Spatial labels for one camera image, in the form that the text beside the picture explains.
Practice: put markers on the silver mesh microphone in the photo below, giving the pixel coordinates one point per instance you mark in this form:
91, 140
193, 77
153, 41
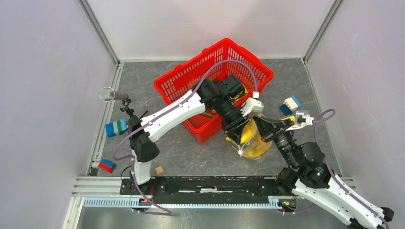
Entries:
108, 94

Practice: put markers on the red blue toy block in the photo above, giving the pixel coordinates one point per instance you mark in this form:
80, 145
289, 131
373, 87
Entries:
107, 165

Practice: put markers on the small wooden cube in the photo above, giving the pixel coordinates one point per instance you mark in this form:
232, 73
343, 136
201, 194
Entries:
159, 170

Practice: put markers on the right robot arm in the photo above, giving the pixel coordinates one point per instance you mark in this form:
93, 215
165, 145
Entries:
308, 175

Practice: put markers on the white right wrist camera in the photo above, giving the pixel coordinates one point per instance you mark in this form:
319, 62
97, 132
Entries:
302, 119

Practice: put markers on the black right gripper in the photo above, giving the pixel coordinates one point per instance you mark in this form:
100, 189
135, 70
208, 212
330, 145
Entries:
267, 128

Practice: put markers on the dark blue toy block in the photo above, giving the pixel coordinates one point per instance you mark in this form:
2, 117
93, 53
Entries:
285, 110

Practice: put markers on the yellow toy starfruit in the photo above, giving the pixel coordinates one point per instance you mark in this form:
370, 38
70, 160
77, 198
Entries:
248, 132

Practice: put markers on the clear zip top bag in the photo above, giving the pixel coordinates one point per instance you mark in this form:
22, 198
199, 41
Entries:
238, 147

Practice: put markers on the white blue toy block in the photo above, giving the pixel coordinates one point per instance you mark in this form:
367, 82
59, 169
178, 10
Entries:
292, 103

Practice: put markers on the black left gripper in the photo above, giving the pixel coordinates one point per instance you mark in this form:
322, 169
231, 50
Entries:
234, 130

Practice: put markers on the blue green white block stack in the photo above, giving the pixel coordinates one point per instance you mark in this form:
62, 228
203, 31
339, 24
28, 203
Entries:
116, 128

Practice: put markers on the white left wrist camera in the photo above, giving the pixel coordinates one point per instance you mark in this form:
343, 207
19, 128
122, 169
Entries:
252, 106

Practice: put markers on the yellow toy banana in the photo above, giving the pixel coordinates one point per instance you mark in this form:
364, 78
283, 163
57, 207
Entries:
255, 149

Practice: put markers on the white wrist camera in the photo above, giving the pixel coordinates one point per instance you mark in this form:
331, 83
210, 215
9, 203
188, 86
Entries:
302, 119
252, 106

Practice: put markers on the red plastic basket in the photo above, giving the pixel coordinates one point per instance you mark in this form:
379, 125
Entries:
175, 83

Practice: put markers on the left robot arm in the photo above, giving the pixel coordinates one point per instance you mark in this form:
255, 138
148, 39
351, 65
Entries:
205, 96

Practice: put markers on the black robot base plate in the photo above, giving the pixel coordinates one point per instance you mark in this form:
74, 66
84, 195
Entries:
214, 190

